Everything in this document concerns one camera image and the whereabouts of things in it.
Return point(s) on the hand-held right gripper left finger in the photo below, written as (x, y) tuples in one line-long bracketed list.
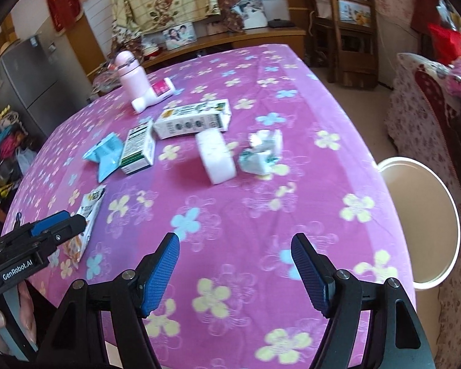
[(161, 273)]

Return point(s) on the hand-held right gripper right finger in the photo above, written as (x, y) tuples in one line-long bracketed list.
[(309, 273)]

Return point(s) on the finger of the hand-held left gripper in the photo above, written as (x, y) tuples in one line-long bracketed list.
[(50, 221), (69, 227)]

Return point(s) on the white orange snack packet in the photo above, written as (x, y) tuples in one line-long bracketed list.
[(90, 207)]

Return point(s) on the white plastic bag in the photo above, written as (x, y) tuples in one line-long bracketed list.
[(25, 159)]

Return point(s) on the blue snack packet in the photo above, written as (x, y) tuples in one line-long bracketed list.
[(105, 153)]

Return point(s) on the pink floral tablecloth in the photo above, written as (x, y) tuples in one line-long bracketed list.
[(253, 207)]

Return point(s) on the pile of colourful bags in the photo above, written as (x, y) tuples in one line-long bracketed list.
[(4, 138)]

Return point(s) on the small green white carton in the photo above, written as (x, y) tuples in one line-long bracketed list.
[(138, 148)]

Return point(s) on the crumpled clear teal wrapper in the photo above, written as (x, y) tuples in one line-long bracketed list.
[(259, 157)]

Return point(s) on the white foam block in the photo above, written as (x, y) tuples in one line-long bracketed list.
[(215, 157)]

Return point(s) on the grey refrigerator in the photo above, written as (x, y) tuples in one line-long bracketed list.
[(30, 77)]

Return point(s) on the pile of clear plastic bags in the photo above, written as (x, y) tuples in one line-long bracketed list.
[(103, 80)]

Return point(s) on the long white green carton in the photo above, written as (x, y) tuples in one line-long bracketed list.
[(192, 121)]

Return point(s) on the white bottle magenta label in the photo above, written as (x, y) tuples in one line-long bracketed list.
[(153, 96)]

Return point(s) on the pink water bottle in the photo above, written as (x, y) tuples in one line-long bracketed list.
[(132, 80)]

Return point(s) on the floral covered sofa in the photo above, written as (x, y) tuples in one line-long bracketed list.
[(426, 123)]

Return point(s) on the red bowl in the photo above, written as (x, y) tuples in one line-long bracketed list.
[(153, 50)]

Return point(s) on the wooden chair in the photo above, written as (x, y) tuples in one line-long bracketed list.
[(353, 65)]

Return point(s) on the red hanging decoration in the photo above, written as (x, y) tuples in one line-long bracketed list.
[(63, 4)]

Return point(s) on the wooden cabinet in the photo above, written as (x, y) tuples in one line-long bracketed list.
[(253, 38)]

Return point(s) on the small black box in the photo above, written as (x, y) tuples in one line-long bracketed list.
[(281, 23)]

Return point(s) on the red cushion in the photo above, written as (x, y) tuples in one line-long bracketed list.
[(449, 40)]

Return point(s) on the brown patterned cloth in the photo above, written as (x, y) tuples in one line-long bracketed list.
[(230, 7)]

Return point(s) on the large photo frame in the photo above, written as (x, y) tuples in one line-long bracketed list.
[(178, 35)]

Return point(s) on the small photo frame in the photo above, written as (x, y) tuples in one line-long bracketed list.
[(249, 10)]

